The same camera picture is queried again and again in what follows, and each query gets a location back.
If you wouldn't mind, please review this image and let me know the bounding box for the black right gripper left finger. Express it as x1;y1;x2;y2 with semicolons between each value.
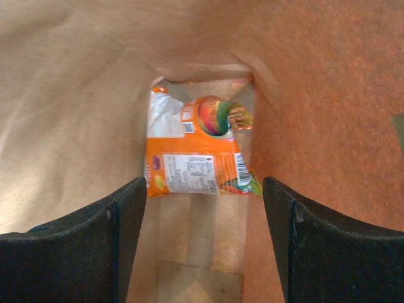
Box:
1;177;147;302

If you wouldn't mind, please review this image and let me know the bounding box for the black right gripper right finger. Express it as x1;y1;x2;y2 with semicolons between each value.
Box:
263;177;403;302

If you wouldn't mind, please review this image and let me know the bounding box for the red paper bag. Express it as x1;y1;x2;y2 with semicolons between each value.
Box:
1;1;403;302

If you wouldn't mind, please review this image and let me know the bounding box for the orange snack bag with label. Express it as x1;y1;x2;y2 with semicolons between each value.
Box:
144;86;262;197

